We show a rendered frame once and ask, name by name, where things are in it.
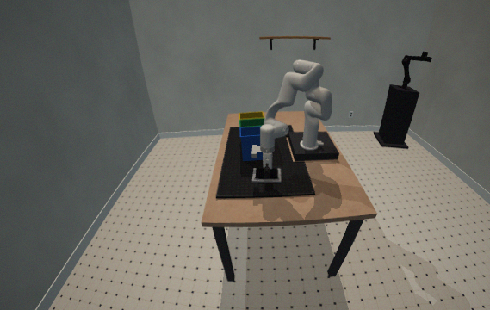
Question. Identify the yellow bin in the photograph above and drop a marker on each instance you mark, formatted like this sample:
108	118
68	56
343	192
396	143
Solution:
251	115

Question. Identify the green bin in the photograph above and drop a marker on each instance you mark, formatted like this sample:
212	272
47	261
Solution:
251	122

